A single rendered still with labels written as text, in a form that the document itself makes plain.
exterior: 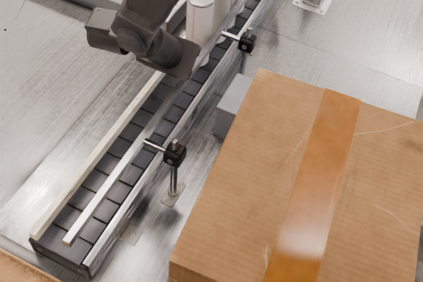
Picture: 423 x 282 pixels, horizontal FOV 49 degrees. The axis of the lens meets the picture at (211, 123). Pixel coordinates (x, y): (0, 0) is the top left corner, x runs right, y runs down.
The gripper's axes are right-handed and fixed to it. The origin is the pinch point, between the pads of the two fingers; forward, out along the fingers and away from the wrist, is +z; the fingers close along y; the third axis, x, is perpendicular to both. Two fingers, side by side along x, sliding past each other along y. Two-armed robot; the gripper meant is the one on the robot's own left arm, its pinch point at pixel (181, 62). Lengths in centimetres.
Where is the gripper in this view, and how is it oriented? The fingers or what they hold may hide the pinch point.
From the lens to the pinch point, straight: 90.5
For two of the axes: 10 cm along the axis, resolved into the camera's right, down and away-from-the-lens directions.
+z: 2.2, 0.4, 9.8
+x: -3.7, 9.3, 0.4
